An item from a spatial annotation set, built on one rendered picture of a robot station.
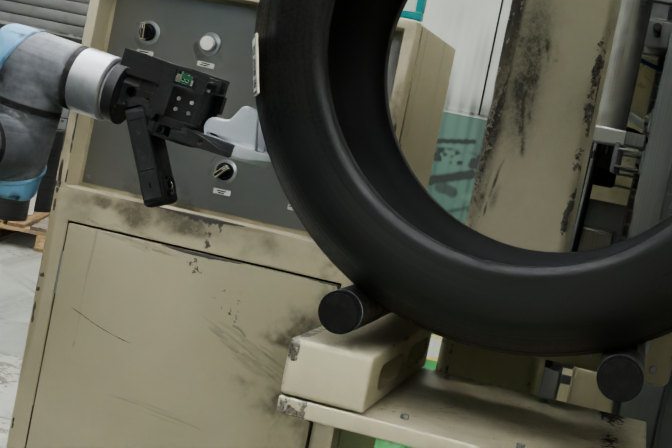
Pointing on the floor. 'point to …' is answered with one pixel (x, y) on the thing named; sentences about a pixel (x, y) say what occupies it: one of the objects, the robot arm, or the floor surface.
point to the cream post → (542, 120)
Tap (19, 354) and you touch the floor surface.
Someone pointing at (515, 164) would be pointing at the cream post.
